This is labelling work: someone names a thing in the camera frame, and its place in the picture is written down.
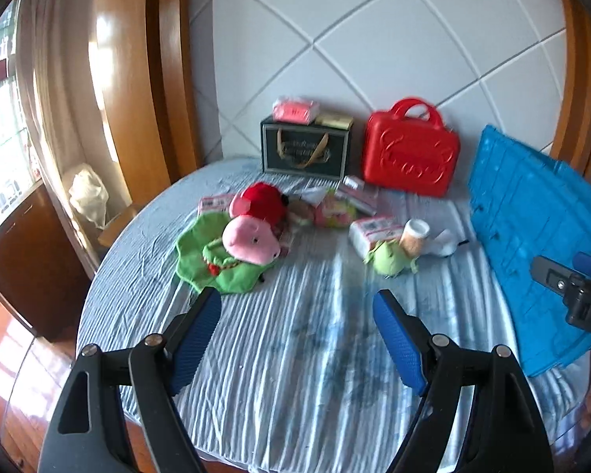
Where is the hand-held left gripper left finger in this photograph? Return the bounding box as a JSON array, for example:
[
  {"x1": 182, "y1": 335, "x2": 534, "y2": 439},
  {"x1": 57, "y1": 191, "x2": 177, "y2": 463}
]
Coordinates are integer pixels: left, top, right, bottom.
[{"x1": 38, "y1": 287, "x2": 223, "y2": 473}]

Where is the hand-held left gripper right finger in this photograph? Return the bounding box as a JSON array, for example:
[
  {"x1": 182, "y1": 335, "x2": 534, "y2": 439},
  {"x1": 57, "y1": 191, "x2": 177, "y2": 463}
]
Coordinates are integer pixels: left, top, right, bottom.
[{"x1": 372, "y1": 290, "x2": 555, "y2": 473}]

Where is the blue plastic storage crate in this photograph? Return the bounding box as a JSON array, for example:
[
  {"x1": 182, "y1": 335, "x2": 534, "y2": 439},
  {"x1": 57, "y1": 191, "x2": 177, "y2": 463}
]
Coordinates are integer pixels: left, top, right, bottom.
[{"x1": 468, "y1": 125, "x2": 591, "y2": 380}]

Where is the pink pig plush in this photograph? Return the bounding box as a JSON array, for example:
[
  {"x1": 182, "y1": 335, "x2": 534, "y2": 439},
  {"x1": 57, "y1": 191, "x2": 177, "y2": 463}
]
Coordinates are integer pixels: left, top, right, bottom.
[{"x1": 224, "y1": 182, "x2": 291, "y2": 265}]

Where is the green cloth bag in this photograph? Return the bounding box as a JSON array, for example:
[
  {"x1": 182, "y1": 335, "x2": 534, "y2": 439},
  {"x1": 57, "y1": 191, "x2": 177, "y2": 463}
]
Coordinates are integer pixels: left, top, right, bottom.
[{"x1": 176, "y1": 212, "x2": 282, "y2": 297}]

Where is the green plush toy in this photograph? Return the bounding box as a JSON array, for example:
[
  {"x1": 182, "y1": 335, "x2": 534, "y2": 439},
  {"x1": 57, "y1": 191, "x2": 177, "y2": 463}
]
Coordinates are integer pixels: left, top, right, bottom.
[{"x1": 367, "y1": 240, "x2": 420, "y2": 277}]

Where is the striped blue bed sheet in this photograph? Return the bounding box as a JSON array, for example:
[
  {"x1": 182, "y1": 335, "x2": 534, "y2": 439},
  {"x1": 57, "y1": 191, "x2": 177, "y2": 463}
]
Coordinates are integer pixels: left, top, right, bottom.
[{"x1": 76, "y1": 158, "x2": 591, "y2": 465}]

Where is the paper cup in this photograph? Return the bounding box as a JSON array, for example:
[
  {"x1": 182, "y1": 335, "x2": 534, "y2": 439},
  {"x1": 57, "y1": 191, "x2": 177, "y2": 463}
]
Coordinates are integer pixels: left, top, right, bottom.
[{"x1": 400, "y1": 219, "x2": 431, "y2": 257}]

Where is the pink label tissue pack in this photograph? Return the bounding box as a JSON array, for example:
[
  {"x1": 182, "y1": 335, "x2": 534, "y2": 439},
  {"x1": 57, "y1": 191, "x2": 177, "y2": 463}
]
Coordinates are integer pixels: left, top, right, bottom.
[{"x1": 349, "y1": 215, "x2": 406, "y2": 257}]

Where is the small pink tissue pack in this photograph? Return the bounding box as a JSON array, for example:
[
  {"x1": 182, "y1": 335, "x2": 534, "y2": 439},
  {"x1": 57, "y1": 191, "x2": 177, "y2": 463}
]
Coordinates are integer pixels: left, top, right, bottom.
[{"x1": 198, "y1": 196, "x2": 232, "y2": 216}]

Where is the long white pink box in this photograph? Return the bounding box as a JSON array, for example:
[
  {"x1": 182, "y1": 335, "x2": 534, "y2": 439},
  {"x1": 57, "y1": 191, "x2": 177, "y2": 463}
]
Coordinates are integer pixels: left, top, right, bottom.
[{"x1": 337, "y1": 184, "x2": 379, "y2": 213}]

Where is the dark wooden cabinet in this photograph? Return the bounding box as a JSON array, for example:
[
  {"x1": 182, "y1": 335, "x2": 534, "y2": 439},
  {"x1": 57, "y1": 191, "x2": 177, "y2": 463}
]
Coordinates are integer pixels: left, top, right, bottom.
[{"x1": 0, "y1": 180, "x2": 100, "y2": 344}]

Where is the white plastic bag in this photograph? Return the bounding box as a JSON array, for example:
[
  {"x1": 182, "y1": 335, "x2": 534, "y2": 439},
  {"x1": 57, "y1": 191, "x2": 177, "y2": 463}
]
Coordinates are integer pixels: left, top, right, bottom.
[{"x1": 69, "y1": 164, "x2": 110, "y2": 230}]

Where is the red bear suitcase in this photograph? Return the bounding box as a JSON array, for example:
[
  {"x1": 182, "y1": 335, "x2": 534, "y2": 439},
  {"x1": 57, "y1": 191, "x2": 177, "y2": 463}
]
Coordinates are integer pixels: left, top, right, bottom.
[{"x1": 363, "y1": 97, "x2": 462, "y2": 199}]

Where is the black gift box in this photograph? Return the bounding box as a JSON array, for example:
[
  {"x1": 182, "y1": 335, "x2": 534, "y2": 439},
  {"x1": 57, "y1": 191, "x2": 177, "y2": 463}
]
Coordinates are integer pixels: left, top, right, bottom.
[{"x1": 260, "y1": 115, "x2": 353, "y2": 182}]

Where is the flat gold box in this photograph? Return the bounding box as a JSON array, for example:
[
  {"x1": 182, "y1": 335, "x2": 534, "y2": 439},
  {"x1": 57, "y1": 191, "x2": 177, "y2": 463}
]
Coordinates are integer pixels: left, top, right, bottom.
[{"x1": 315, "y1": 113, "x2": 354, "y2": 131}]

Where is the window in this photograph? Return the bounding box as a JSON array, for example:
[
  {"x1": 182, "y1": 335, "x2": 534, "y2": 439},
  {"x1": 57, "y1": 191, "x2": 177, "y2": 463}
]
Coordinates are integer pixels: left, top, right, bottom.
[{"x1": 0, "y1": 2, "x2": 46, "y2": 237}]

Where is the beige curtain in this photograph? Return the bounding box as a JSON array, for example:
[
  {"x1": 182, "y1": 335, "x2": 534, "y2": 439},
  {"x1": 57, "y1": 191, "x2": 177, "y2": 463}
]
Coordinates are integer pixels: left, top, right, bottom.
[{"x1": 14, "y1": 0, "x2": 129, "y2": 237}]

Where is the wooden framed padded headboard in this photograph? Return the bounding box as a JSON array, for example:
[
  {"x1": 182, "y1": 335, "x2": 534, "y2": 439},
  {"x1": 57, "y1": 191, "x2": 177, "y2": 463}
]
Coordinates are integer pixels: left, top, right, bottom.
[{"x1": 91, "y1": 0, "x2": 591, "y2": 193}]

